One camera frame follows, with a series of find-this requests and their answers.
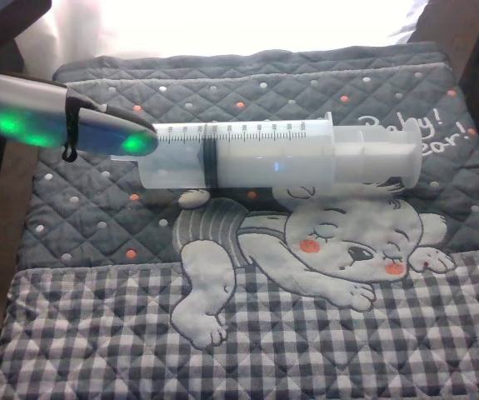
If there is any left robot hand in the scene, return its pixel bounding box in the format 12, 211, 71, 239
0, 72, 160, 163

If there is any large clear plastic syringe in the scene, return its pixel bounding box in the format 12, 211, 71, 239
109, 111, 424, 193

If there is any grey quilt with printed bear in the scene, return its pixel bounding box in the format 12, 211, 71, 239
0, 41, 479, 400

